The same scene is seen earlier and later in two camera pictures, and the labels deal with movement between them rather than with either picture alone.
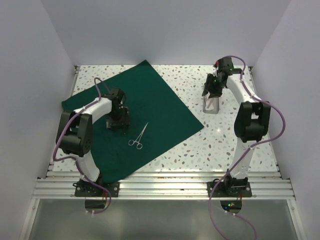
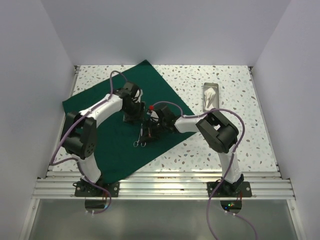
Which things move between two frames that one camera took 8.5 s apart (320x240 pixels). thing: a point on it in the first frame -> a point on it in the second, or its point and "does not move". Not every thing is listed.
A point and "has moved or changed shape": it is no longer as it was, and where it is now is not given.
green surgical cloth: x=158 y=119 does not move
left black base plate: x=83 y=188 does not move
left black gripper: x=123 y=121 -> x=139 y=116
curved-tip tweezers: x=209 y=103 does not move
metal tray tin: x=211 y=105 does not move
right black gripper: x=208 y=88 -> x=149 y=134
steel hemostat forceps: x=139 y=145 has moved or changed shape
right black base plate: x=219 y=191 does not move
